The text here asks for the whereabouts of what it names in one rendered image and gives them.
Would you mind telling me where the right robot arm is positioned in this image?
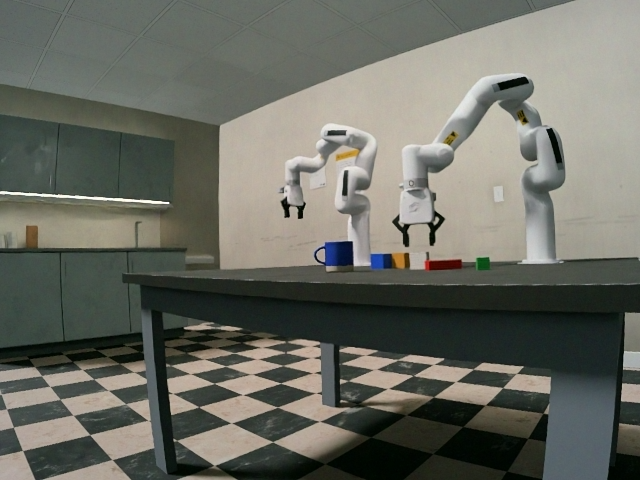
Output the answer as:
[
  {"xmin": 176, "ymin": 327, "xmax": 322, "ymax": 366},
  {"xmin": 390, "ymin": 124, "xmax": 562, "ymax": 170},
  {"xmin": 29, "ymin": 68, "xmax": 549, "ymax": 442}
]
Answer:
[{"xmin": 285, "ymin": 124, "xmax": 377, "ymax": 266}]

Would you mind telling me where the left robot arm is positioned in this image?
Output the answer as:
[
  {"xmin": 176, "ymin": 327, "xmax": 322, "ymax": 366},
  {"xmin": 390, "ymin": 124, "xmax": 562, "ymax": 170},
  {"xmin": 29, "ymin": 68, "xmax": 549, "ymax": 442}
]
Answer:
[{"xmin": 399, "ymin": 73, "xmax": 566, "ymax": 263}]

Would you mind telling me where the blue mug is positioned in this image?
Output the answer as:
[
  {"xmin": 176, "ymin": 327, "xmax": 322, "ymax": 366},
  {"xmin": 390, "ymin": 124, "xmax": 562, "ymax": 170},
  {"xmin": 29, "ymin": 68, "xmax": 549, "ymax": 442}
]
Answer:
[{"xmin": 314, "ymin": 241, "xmax": 354, "ymax": 273}]

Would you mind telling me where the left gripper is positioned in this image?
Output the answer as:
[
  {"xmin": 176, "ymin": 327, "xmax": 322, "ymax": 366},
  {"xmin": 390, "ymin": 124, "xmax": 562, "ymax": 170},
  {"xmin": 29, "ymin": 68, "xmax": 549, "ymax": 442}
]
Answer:
[{"xmin": 392, "ymin": 188, "xmax": 445, "ymax": 247}]

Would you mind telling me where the orange cube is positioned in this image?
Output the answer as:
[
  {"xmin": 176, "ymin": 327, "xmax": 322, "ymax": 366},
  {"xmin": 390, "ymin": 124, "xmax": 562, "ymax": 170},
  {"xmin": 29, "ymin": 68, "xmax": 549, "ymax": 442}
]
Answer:
[{"xmin": 392, "ymin": 253, "xmax": 410, "ymax": 268}]

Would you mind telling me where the red rectangular block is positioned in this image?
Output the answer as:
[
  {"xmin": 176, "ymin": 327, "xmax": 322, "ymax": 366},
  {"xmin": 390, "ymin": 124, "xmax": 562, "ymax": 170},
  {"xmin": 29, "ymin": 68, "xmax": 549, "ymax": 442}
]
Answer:
[{"xmin": 425, "ymin": 259, "xmax": 462, "ymax": 271}]

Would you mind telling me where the blue cube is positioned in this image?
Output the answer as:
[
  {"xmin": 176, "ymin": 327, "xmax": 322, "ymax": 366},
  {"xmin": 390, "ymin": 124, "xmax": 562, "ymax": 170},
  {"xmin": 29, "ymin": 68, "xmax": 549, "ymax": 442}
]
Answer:
[{"xmin": 371, "ymin": 253, "xmax": 392, "ymax": 269}]

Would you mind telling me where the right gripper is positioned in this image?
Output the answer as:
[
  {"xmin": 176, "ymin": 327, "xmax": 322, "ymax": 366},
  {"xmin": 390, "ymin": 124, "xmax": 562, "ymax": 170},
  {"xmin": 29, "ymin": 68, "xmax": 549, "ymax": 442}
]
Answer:
[{"xmin": 280, "ymin": 185, "xmax": 306, "ymax": 219}]

